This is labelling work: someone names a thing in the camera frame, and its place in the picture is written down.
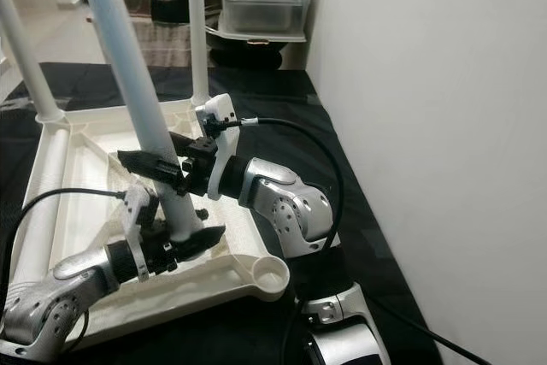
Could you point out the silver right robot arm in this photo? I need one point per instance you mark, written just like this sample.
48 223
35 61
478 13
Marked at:
295 207

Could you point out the black wok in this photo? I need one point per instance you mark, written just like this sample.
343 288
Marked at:
256 55

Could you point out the cream plastic table top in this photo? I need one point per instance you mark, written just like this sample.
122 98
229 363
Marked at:
248 275

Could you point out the patterned beige cloth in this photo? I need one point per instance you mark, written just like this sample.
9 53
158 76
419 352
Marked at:
171 44

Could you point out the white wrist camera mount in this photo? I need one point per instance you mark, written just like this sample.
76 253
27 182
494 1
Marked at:
139 224
218 130

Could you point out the clear lidded plastic container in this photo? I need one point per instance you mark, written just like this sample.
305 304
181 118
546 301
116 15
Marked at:
265 10

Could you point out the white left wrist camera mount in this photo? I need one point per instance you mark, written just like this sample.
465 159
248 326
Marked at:
139 224

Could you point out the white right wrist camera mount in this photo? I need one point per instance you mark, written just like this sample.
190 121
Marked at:
218 130

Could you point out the black table cloth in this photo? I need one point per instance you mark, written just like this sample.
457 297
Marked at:
350 168

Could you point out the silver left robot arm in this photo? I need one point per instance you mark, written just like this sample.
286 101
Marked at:
64 301

